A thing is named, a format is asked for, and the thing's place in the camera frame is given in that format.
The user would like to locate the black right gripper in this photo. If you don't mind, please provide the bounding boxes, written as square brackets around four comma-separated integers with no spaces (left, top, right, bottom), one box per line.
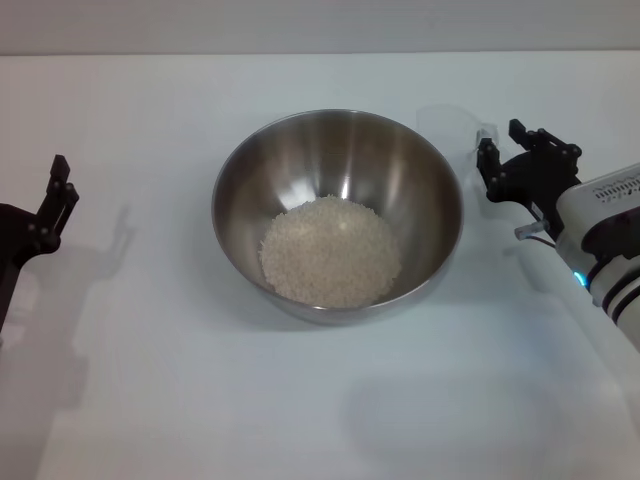
[476,118,584,227]

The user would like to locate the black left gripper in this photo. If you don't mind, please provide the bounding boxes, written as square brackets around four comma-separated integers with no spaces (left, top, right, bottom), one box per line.
[0,154,80,336]

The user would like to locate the clear plastic measuring cup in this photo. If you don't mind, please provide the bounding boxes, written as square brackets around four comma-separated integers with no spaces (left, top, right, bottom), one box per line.
[415,103,501,177]

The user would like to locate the stainless steel mixing bowl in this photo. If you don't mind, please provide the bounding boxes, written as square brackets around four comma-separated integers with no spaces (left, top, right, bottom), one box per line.
[210,107,465,329]

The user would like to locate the white rice grains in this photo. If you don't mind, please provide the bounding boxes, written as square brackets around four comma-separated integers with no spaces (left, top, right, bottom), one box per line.
[259,196,404,309]

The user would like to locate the right gripper cable plug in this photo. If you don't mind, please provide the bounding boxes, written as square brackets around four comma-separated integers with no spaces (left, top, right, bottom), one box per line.
[514,222,556,247]

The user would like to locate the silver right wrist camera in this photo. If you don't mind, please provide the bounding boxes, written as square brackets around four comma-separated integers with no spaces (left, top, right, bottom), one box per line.
[556,162,640,251]

